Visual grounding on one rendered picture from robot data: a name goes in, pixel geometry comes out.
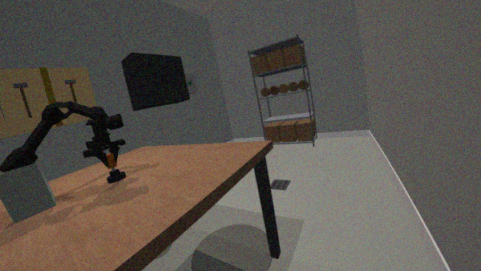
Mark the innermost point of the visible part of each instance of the orange knob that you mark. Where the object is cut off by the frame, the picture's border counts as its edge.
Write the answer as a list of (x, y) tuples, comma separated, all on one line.
[(111, 161)]

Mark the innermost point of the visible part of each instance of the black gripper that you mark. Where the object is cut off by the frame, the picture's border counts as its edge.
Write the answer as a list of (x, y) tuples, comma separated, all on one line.
[(103, 140)]

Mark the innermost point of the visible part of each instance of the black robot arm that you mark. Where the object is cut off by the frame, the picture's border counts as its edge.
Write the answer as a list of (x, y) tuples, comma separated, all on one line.
[(51, 115)]

